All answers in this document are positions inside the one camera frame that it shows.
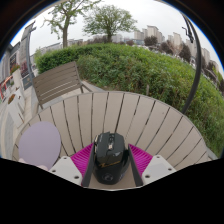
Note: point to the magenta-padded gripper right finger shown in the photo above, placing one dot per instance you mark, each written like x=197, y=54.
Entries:
x=156, y=168

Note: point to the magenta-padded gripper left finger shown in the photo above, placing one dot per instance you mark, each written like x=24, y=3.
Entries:
x=68, y=168

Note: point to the black computer mouse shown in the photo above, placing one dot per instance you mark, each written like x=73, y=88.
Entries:
x=110, y=156

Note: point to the lilac mouse pad with wrist rest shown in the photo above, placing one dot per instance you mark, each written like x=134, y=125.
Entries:
x=39, y=143

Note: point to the white planter box with flowers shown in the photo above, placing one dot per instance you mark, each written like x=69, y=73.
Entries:
x=14, y=111

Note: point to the brown slatted outdoor chair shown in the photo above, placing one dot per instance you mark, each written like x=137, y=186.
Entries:
x=56, y=81

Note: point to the dark curved umbrella pole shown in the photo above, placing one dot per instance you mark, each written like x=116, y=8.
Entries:
x=197, y=66

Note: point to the tall grey sign pillar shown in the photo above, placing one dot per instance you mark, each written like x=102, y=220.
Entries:
x=26, y=56

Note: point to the distant apartment buildings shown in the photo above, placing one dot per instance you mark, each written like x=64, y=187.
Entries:
x=176, y=41

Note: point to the thin-trunked leaning tree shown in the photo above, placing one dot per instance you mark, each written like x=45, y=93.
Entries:
x=65, y=30

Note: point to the round-crowned green tree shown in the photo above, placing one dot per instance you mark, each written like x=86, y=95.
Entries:
x=109, y=20

